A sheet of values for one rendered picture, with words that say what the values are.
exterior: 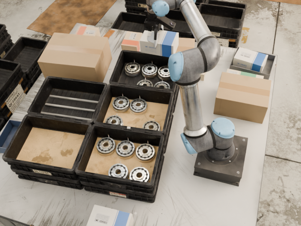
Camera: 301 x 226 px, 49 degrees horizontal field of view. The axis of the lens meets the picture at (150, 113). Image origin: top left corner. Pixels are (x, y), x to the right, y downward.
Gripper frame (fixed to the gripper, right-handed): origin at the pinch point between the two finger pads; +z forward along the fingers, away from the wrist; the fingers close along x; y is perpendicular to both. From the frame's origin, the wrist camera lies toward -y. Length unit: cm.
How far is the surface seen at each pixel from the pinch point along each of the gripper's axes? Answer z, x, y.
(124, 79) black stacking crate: 27.7, 10.7, 21.8
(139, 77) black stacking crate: 27.8, 6.8, 13.0
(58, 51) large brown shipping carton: 20, 4, 71
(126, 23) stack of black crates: 83, -111, 73
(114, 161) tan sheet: 28, 68, 6
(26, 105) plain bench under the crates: 40, 39, 83
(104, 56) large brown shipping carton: 27, -6, 42
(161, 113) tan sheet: 27.8, 31.0, -9.4
